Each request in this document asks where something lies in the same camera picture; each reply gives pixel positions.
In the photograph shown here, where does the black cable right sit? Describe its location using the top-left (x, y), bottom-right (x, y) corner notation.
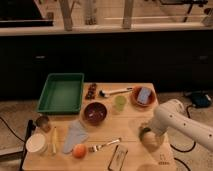
top-left (170, 103), bottom-right (201, 171)

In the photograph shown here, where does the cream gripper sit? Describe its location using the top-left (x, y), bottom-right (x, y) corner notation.
top-left (139, 125), bottom-right (165, 152)

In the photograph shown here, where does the black table clamp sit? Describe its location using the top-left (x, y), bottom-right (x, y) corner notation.
top-left (19, 120), bottom-right (36, 171)

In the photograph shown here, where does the orange peach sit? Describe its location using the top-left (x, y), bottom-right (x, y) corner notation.
top-left (72, 144), bottom-right (87, 158)

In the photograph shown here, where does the white round container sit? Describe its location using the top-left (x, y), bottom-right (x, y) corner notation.
top-left (26, 133), bottom-right (47, 154)

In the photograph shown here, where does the light blue cloth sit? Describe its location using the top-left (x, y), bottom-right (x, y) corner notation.
top-left (62, 120), bottom-right (88, 154)

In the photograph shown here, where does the small brown cup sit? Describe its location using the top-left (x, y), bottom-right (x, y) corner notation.
top-left (36, 116), bottom-right (51, 132)

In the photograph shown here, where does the dark grape bunch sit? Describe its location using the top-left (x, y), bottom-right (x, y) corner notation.
top-left (85, 83), bottom-right (97, 100)

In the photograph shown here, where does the green plastic tray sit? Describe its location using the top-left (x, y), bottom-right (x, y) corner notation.
top-left (37, 73), bottom-right (84, 115)

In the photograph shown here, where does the dark blue floor object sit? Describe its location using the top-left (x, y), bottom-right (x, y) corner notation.
top-left (190, 92), bottom-right (212, 108)

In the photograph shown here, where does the black rectangular device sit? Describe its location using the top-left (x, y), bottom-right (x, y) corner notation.
top-left (108, 145), bottom-right (128, 171)

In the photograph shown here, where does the blue sponge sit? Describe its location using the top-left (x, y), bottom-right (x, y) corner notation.
top-left (137, 87), bottom-right (151, 104)

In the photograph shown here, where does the green plastic cup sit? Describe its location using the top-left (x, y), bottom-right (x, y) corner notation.
top-left (115, 95), bottom-right (127, 111)

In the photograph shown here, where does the orange bowl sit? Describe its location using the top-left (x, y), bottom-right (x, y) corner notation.
top-left (130, 86), bottom-right (156, 107)

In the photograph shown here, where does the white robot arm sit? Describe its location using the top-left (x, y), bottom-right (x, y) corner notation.
top-left (139, 99), bottom-right (213, 152)

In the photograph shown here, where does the purple bowl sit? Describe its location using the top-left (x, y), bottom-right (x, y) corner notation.
top-left (84, 102), bottom-right (107, 125)

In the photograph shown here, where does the black cable left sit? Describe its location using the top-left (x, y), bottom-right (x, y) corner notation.
top-left (0, 115), bottom-right (27, 144)

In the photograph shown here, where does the silver fork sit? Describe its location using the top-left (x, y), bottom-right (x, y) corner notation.
top-left (88, 138), bottom-right (122, 152)

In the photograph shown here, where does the black cable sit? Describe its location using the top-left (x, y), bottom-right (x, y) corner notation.
top-left (0, 115), bottom-right (27, 144)
top-left (170, 103), bottom-right (201, 171)

